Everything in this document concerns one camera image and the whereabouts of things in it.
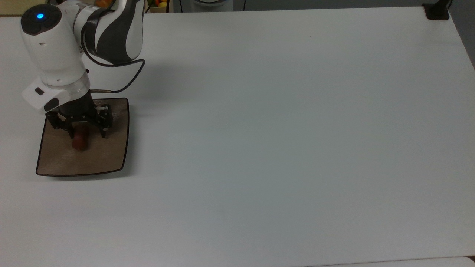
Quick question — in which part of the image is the box of colourful fruit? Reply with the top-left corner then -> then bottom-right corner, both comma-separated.
146,0 -> 170,14

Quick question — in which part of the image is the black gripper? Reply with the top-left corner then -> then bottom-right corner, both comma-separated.
45,91 -> 114,140

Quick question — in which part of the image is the square brown ceramic plate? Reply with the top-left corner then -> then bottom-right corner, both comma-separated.
35,97 -> 130,177

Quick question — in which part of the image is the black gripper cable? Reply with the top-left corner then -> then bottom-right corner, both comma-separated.
82,59 -> 146,94

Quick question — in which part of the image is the small dark red food item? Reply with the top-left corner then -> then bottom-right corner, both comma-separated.
71,125 -> 91,152

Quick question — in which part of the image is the black table clamp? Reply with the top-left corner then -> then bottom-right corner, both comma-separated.
422,0 -> 451,21

